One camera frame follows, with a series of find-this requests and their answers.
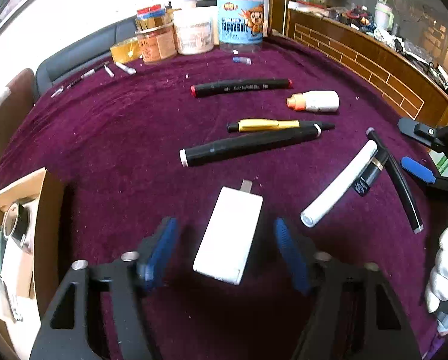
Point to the black marker red caps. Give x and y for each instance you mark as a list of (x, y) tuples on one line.
[(238, 86)]

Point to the black tape roll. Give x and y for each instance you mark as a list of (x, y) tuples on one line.
[(15, 224)]

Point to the white tube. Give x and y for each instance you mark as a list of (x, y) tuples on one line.
[(322, 204)]

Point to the cardboard tray box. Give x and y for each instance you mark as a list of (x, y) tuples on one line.
[(32, 271)]

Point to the white gloved right hand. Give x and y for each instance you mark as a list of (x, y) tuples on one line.
[(437, 287)]

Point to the black leather sofa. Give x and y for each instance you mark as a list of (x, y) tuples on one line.
[(82, 54)]

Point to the maroon velvet tablecloth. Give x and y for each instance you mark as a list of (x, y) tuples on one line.
[(114, 142)]

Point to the small white pen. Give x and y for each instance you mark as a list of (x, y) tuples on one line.
[(108, 70)]

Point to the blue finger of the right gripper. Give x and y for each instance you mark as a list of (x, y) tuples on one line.
[(418, 170)]

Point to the orange labelled jar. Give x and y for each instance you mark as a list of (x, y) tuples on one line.
[(157, 44)]

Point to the white bottle orange cap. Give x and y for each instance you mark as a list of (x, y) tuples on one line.
[(314, 101)]

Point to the yellow black pen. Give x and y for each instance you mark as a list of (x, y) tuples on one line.
[(262, 125)]

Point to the black marker white caps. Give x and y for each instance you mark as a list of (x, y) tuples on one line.
[(247, 144)]

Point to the black lipstick tube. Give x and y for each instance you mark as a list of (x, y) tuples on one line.
[(371, 172)]

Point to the brown upholstered armchair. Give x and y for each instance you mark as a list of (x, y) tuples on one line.
[(16, 101)]

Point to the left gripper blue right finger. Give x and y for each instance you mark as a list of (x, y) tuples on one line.
[(297, 251)]

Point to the blue cartoon label jar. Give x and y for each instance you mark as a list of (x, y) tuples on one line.
[(240, 25)]

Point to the black silver pen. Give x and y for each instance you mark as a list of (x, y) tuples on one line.
[(87, 74)]

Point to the white labelled tub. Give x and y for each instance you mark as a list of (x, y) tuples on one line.
[(193, 28)]

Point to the white power adapter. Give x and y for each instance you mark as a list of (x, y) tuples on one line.
[(227, 240)]

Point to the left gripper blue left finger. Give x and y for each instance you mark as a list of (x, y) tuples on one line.
[(154, 254)]

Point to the yellow tape roll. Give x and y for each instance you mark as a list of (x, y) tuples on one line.
[(126, 51)]

